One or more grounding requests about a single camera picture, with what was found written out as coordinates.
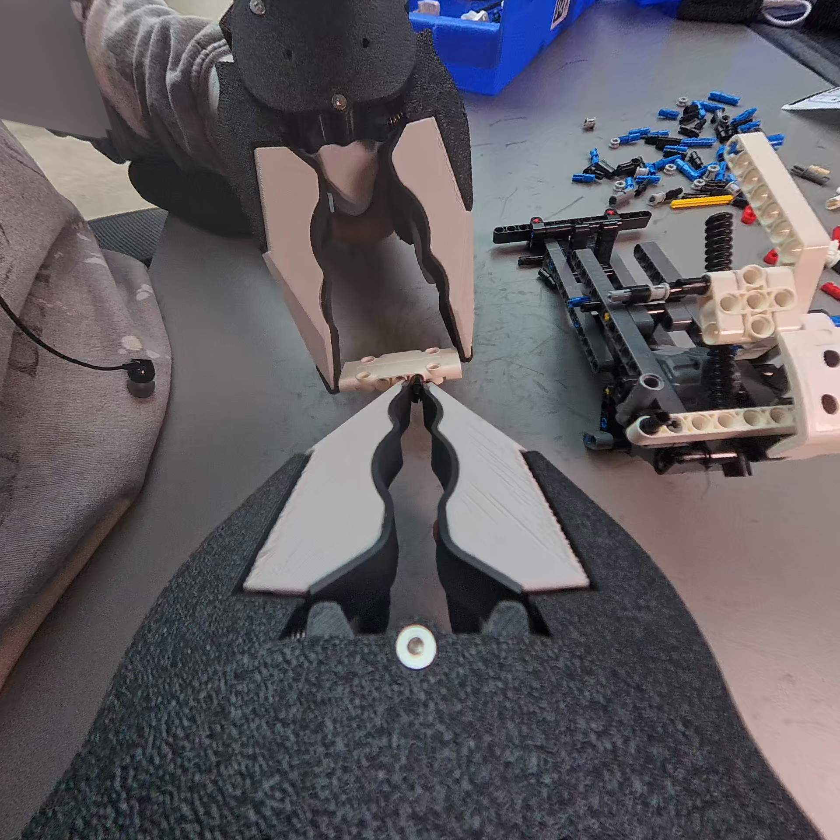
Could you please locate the black cord with round tip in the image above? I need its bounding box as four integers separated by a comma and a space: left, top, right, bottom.
0, 295, 156, 398

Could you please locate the white beam brick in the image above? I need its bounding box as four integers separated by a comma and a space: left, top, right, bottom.
340, 346, 463, 393

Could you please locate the partly built toy truck chassis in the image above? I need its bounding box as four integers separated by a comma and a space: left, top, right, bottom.
492, 131, 840, 479

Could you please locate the white toy parts heap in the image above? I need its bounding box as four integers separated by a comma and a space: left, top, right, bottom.
416, 0, 503, 22

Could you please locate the pile of blue black pins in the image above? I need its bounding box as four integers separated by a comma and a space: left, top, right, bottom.
571, 91, 787, 210

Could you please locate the pile of red white pieces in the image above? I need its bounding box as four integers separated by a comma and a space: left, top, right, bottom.
742, 187, 840, 301

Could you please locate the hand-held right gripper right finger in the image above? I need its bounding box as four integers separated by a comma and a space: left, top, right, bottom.
423, 384, 592, 636

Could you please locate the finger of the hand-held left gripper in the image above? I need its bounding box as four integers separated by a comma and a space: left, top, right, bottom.
254, 146, 342, 395
387, 117, 475, 363

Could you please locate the blue plastic bin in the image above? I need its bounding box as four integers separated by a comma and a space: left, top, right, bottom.
407, 0, 597, 96

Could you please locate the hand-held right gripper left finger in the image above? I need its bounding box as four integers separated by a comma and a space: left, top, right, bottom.
243, 382, 413, 636

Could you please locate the person's left forearm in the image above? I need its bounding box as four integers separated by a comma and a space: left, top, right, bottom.
82, 0, 234, 172

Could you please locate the printed sticker sheet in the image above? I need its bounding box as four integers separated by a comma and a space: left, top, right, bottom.
781, 85, 840, 111

